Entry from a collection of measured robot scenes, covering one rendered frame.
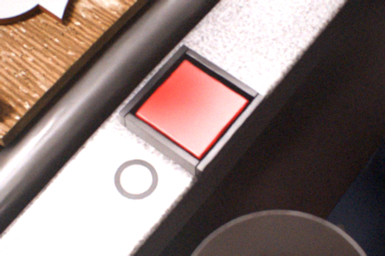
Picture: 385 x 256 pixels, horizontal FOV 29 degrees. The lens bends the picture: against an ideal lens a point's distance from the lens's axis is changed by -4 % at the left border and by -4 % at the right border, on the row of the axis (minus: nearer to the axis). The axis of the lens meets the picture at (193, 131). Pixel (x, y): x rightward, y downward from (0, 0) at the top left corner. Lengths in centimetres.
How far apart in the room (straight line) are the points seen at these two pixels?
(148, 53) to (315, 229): 62
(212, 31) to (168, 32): 3
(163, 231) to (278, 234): 66
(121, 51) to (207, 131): 10
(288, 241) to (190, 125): 69
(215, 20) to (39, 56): 14
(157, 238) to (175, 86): 11
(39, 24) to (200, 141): 16
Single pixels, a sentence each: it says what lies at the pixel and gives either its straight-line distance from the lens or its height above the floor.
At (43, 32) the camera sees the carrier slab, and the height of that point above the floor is 94.
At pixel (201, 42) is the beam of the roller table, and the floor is 92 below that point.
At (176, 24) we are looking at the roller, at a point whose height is 91.
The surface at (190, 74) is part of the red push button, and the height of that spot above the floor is 93.
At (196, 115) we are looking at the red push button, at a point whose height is 93.
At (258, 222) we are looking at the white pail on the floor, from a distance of 115.
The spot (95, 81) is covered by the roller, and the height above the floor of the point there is 92.
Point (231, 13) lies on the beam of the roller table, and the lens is 62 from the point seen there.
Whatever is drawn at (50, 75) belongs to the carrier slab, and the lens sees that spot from 57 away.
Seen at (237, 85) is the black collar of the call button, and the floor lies 93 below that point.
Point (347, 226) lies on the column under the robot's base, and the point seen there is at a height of 1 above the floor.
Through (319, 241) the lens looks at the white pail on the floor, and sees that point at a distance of 119.
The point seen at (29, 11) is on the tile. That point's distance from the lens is 60.
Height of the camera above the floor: 141
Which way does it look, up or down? 62 degrees down
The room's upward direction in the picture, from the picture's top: 1 degrees clockwise
